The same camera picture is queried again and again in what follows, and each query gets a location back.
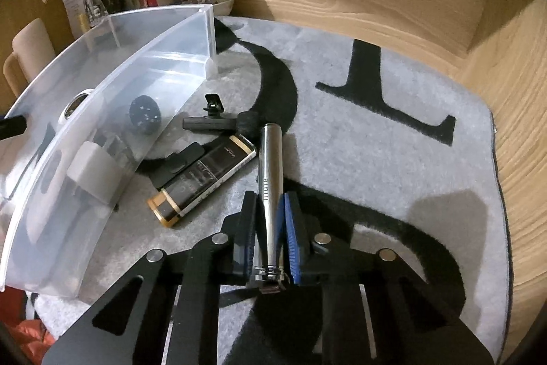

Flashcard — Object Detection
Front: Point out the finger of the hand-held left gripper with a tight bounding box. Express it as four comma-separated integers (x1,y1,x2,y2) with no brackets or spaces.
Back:
0,115,27,142

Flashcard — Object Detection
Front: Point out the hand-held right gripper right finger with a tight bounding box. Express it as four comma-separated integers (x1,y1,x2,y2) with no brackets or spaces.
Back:
277,191,494,365

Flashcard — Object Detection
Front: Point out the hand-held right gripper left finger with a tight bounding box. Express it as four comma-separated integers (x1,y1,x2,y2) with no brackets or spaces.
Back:
43,191,259,365

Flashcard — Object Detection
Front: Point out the silver metal tube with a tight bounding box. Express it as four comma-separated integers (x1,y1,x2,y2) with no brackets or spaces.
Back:
250,123,291,293

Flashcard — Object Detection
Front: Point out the white handheld massager device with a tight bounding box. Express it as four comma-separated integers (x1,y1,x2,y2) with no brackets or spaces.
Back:
26,88,97,220

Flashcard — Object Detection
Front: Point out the white charger plug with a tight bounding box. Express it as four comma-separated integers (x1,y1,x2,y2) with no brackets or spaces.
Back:
67,140,124,203

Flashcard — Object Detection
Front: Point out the dark round perforated object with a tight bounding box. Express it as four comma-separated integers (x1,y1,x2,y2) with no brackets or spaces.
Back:
128,95,162,132

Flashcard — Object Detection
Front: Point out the clear plastic storage box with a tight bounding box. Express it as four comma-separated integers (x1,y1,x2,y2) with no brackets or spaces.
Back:
0,3,219,299

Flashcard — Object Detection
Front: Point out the black gold cosmetic tube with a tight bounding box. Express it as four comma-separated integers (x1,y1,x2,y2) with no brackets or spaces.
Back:
146,135,257,228

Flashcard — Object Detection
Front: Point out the beige mug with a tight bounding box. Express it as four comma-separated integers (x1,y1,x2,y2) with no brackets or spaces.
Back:
3,18,59,96

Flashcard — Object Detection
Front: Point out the black flat pouch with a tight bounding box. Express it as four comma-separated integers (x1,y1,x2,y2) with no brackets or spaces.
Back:
149,143,205,188

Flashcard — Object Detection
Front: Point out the grey mat with black letters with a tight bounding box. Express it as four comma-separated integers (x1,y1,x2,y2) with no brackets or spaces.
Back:
34,15,512,365

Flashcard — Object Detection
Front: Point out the white note paper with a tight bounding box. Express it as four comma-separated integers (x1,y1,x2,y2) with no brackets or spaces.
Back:
60,0,93,28

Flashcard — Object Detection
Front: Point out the red cloth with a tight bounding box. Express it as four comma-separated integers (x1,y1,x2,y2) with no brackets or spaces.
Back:
8,288,57,365

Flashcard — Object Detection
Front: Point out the white bowl of stones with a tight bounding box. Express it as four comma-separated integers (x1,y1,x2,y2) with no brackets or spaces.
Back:
179,0,238,17

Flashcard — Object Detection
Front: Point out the black clip mount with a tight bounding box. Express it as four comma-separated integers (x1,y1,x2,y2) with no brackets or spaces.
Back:
183,92,239,132

